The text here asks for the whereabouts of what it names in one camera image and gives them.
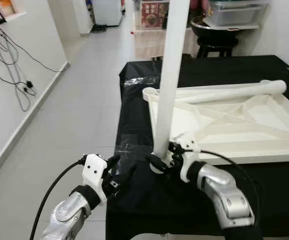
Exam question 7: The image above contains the clear plastic storage box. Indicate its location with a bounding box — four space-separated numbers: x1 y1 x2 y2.
207 0 271 29

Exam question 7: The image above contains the black stool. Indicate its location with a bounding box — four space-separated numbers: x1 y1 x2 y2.
196 42 241 59

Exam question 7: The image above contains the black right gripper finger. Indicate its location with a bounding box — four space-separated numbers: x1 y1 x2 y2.
144 153 169 172

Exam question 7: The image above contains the black table cloth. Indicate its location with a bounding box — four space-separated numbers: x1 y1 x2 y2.
104 55 289 240

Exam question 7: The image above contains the thin black floor cable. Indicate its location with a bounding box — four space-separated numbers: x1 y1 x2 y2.
0 27 70 73

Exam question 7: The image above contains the red printed box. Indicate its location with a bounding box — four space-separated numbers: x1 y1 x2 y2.
140 1 170 29

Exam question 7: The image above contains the white plastic table top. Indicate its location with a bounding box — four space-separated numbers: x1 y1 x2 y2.
142 80 289 166

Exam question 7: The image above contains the black cable with plug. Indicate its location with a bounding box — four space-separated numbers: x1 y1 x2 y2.
0 30 38 112

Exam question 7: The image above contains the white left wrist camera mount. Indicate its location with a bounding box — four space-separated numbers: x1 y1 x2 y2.
81 154 108 206

